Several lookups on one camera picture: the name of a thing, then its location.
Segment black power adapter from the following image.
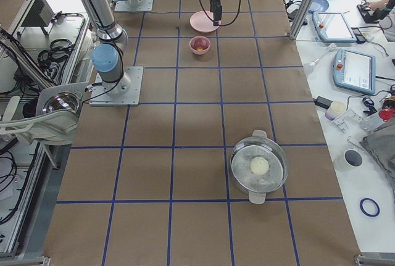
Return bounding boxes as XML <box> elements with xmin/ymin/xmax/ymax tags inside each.
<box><xmin>314</xmin><ymin>96</ymin><xmax>333</xmax><ymax>109</ymax></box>

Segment blue tape ring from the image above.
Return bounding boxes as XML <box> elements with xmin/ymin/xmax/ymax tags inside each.
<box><xmin>359</xmin><ymin>197</ymin><xmax>380</xmax><ymax>217</ymax></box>

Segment blue teach pendant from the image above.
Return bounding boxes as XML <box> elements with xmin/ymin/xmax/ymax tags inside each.
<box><xmin>312</xmin><ymin>12</ymin><xmax>357</xmax><ymax>43</ymax></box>
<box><xmin>333</xmin><ymin>49</ymin><xmax>376</xmax><ymax>95</ymax></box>

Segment glass pot lid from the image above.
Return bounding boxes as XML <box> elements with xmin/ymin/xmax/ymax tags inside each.
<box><xmin>42</xmin><ymin>92</ymin><xmax>80</xmax><ymax>114</ymax></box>

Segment pink bowl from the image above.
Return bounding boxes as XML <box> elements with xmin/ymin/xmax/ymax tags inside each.
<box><xmin>189</xmin><ymin>36</ymin><xmax>211</xmax><ymax>56</ymax></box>

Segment aluminium frame post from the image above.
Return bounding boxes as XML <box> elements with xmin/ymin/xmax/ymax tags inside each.
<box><xmin>289</xmin><ymin>0</ymin><xmax>313</xmax><ymax>40</ymax></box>

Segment white purple cup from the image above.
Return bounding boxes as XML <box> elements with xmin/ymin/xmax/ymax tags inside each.
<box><xmin>325</xmin><ymin>101</ymin><xmax>346</xmax><ymax>120</ymax></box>

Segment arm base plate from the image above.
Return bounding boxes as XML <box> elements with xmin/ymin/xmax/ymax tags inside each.
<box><xmin>114</xmin><ymin>0</ymin><xmax>154</xmax><ymax>13</ymax></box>
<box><xmin>89</xmin><ymin>66</ymin><xmax>144</xmax><ymax>106</ymax></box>

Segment steel steamer pot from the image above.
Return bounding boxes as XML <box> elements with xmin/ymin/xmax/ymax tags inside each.
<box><xmin>230</xmin><ymin>130</ymin><xmax>289</xmax><ymax>204</ymax></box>

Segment white bun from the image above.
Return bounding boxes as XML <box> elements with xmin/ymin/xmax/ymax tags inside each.
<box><xmin>249</xmin><ymin>156</ymin><xmax>270</xmax><ymax>175</ymax></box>

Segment red apple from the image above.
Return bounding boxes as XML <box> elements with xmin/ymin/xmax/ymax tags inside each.
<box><xmin>194</xmin><ymin>41</ymin><xmax>207</xmax><ymax>51</ymax></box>

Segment pink plate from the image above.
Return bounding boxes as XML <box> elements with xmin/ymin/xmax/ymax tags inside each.
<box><xmin>189</xmin><ymin>10</ymin><xmax>219</xmax><ymax>33</ymax></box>

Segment white paper cup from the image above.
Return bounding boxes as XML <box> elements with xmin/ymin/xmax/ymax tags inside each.
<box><xmin>333</xmin><ymin>149</ymin><xmax>364</xmax><ymax>172</ymax></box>

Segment grey cloth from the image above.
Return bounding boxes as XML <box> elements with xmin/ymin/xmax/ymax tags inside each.
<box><xmin>360</xmin><ymin>122</ymin><xmax>395</xmax><ymax>189</ymax></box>

